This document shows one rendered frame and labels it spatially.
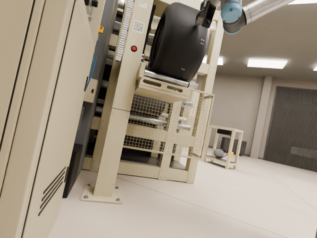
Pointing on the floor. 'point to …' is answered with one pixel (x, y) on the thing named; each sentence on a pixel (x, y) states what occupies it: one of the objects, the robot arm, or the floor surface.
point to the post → (122, 102)
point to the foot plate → (88, 194)
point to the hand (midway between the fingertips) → (197, 25)
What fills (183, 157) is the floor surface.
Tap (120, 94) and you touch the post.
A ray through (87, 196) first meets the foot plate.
